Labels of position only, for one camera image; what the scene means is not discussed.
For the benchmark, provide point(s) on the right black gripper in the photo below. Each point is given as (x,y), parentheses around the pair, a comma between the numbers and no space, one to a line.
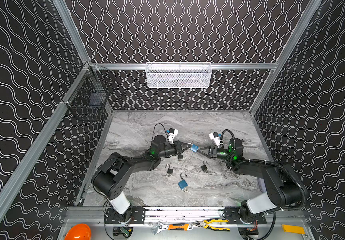
(213,151)

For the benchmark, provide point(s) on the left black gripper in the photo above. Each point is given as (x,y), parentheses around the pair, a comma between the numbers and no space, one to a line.
(175,147)

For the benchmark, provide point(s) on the blue padlock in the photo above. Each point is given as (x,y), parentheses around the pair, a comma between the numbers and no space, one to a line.
(194,148)
(182,183)

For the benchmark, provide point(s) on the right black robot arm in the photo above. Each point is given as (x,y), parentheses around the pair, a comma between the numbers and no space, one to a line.
(283,188)

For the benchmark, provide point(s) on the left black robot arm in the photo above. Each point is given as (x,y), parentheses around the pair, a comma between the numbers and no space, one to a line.
(111,177)

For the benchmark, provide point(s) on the black padlock right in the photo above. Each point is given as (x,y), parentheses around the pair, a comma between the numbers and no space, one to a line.
(204,167)

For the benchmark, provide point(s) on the black padlock middle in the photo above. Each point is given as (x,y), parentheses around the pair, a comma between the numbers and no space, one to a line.
(169,170)

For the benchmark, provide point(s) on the yellow tag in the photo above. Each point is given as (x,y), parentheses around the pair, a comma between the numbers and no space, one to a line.
(293,229)

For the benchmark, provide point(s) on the orange hard hat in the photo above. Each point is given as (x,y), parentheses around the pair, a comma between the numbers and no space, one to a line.
(79,232)

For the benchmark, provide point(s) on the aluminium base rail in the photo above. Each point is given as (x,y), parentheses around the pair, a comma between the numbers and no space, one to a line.
(151,215)

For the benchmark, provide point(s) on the yellow handled pliers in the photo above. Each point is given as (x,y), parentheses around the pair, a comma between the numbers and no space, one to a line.
(213,224)

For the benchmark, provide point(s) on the white wire basket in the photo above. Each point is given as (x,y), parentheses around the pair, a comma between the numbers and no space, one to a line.
(175,75)

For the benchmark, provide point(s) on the adjustable wrench orange handle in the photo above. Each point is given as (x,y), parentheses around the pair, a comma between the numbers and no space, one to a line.
(159,227)

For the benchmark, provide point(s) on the black wire basket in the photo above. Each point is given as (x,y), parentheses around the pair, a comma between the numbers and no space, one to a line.
(90,101)

